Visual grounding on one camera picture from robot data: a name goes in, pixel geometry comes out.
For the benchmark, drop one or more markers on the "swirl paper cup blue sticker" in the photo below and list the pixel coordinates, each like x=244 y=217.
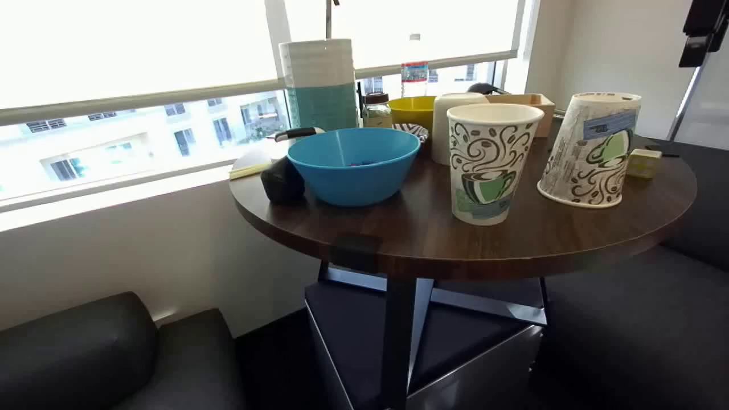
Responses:
x=588 y=151

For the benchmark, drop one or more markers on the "pale yellow block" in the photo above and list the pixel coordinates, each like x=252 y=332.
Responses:
x=644 y=163

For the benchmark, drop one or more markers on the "black round object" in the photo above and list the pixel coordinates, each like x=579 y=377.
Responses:
x=484 y=87

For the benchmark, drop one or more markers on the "pale wooden box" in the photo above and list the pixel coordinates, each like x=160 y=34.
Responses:
x=545 y=120

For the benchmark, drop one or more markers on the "blue plastic bowl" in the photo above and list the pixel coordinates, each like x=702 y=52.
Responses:
x=353 y=172

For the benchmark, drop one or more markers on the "black table pedestal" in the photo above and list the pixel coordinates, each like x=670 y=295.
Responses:
x=400 y=341

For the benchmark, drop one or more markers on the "white and teal towel roll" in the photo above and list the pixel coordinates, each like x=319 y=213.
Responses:
x=319 y=82

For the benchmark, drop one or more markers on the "silver metal pole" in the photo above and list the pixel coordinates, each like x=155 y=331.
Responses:
x=687 y=103

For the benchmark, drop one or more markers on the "swirl patterned paper cup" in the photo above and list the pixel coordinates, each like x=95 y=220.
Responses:
x=485 y=167

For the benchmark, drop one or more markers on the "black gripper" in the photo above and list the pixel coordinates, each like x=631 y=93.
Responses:
x=706 y=19

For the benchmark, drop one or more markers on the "white container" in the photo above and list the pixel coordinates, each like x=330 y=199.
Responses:
x=457 y=99

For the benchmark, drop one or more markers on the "thin dark rod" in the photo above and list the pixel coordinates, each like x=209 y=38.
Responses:
x=330 y=19

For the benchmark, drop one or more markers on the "glass bottle brown cap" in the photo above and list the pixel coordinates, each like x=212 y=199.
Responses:
x=377 y=114

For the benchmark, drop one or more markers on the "white roller blind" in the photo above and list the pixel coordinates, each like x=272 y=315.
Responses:
x=138 y=45
x=424 y=26

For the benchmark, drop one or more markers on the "yellow bowl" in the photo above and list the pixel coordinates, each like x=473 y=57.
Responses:
x=414 y=111

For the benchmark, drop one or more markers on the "blue patterned paper plate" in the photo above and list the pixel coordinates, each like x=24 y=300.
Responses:
x=414 y=131

